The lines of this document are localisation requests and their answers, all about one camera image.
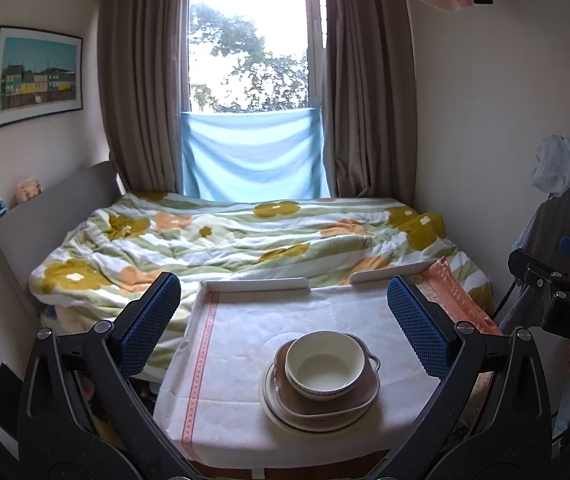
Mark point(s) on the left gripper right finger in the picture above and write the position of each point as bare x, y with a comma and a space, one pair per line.
489, 417

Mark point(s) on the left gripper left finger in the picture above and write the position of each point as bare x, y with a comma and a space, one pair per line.
79, 416

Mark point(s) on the pink square bowl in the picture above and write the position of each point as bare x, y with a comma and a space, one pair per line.
325, 373

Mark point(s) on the large yellow duck plate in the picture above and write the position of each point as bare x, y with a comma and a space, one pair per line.
285, 417

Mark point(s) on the white round bowl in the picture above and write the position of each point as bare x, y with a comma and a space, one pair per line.
324, 341

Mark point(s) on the cream yellow bowl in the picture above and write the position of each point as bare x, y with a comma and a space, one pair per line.
323, 377

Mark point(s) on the grey hanging clothes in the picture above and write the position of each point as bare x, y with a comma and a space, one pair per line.
551, 221

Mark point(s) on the orange floral cloth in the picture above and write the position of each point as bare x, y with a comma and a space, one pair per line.
438, 285

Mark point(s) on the white tablecloth with orange stripe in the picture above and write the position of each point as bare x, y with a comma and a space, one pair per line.
209, 402

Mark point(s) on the grey bed headboard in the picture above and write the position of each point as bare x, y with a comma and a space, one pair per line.
31, 231

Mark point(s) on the floral green yellow duvet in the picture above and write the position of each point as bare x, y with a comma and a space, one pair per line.
113, 256

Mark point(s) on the small plush toy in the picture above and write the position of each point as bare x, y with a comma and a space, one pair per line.
28, 189

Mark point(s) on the right brown curtain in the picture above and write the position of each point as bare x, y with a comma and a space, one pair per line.
369, 106

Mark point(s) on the light blue window cloth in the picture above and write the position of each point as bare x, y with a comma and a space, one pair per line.
254, 157

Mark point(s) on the framed houses picture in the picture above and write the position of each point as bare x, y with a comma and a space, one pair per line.
41, 74

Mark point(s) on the window with white frame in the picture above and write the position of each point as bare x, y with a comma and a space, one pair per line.
252, 56

